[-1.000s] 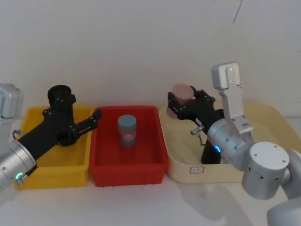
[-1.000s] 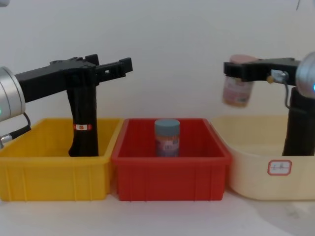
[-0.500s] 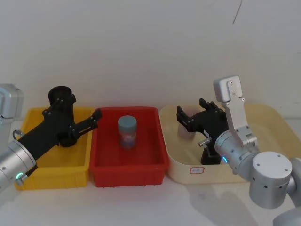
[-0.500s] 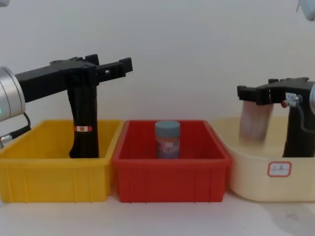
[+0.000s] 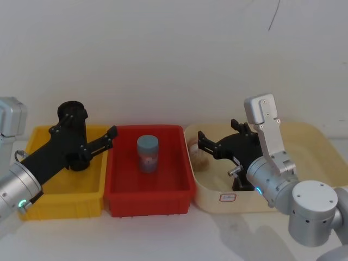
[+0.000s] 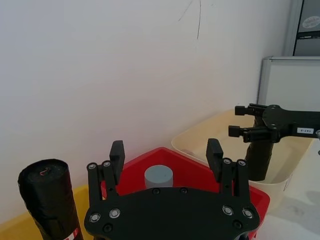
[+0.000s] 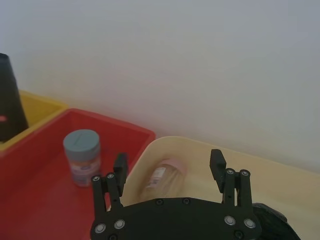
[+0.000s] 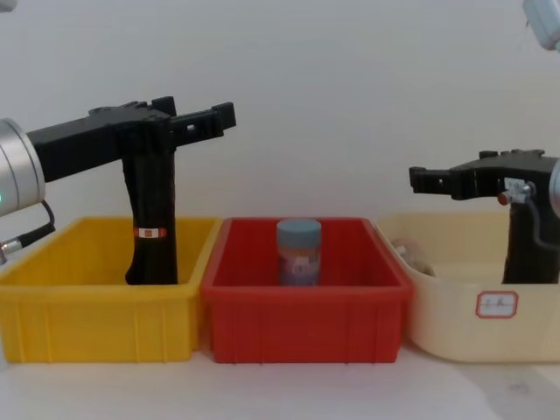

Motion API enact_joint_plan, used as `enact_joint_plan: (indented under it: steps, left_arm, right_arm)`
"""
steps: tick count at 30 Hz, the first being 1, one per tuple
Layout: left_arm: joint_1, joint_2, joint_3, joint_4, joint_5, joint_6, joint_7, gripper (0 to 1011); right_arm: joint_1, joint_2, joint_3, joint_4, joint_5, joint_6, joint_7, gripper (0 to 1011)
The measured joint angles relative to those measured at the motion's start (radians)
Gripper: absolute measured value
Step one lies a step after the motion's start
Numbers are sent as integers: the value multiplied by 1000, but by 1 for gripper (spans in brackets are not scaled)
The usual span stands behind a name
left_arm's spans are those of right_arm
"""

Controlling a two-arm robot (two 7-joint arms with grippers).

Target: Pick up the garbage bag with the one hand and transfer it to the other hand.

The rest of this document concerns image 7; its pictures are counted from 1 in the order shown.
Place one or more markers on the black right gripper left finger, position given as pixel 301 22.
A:
pixel 102 192

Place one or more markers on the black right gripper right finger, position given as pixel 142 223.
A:
pixel 243 190

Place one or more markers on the cream plastic tray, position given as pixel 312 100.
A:
pixel 275 180

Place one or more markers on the jar with grey lid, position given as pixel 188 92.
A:
pixel 81 155

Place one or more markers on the black textured round object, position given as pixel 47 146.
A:
pixel 273 222

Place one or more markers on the red plastic bin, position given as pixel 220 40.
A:
pixel 42 200

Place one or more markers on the clear bottle with pink cap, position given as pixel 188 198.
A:
pixel 162 180

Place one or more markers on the yellow plastic bin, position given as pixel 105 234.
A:
pixel 40 110

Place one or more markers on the black tapered container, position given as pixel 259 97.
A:
pixel 8 100

